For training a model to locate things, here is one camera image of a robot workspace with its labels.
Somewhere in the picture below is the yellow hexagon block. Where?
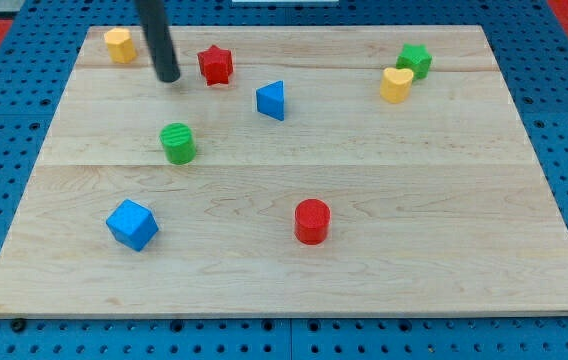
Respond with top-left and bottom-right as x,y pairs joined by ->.
104,28 -> 137,64

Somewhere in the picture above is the blue cube block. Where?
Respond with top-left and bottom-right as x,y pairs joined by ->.
106,199 -> 159,252

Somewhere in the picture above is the light wooden board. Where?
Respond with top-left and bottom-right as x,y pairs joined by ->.
0,25 -> 568,319

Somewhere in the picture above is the red cylinder block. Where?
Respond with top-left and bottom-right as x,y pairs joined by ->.
294,199 -> 331,245

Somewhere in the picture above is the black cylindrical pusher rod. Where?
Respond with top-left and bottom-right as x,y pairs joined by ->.
135,0 -> 181,83

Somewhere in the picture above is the red star block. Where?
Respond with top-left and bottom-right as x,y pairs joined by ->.
197,45 -> 234,86

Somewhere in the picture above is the blue triangle block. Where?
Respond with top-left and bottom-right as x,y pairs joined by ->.
256,81 -> 285,121

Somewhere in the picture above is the green star block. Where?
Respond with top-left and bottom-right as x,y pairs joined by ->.
396,43 -> 432,79

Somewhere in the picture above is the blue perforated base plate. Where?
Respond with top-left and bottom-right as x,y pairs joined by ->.
0,1 -> 568,359

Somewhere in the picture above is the green cylinder block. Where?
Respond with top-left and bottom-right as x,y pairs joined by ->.
159,123 -> 196,165

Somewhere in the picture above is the yellow heart block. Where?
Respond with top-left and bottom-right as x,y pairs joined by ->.
379,67 -> 414,104

